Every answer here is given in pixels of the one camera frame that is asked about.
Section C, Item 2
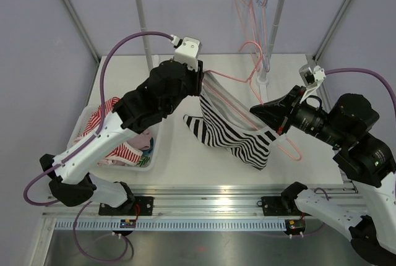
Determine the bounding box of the white plastic basket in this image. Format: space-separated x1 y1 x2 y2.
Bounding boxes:
67 104 163 171

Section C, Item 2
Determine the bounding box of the black white striped tank top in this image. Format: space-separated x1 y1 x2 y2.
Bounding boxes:
183 73 279 170

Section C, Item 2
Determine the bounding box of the blue tank top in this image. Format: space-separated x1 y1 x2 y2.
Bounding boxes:
142 138 155 157

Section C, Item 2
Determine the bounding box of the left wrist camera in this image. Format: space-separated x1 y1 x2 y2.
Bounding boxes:
170 35 202 71

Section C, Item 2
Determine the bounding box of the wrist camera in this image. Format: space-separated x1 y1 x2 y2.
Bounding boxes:
299 64 326 103
170 35 202 71

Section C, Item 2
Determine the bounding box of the light blue wire hanger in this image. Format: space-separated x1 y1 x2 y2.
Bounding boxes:
246 0 273 72

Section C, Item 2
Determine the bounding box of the white slotted cable duct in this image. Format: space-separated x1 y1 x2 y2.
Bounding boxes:
55 218 286 232

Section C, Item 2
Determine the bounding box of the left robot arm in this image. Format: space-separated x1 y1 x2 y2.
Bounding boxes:
40 59 204 215

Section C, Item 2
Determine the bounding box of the green striped tank top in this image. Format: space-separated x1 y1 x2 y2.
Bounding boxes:
136 156 151 168

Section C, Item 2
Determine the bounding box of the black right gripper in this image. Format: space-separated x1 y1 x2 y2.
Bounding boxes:
251 85 348 148

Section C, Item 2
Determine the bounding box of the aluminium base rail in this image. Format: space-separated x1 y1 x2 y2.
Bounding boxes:
42 181 367 218

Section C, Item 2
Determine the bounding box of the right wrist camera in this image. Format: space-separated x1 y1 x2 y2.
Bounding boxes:
299 64 326 103

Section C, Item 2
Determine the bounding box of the mauve pink tank top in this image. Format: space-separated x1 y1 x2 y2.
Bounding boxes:
127 129 152 150

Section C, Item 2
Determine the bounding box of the red striped tank top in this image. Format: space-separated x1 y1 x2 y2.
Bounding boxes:
68 105 143 166

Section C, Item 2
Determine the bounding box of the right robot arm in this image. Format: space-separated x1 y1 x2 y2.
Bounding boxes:
249 85 395 265

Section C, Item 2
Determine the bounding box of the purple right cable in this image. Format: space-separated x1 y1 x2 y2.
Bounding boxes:
323 67 396 118

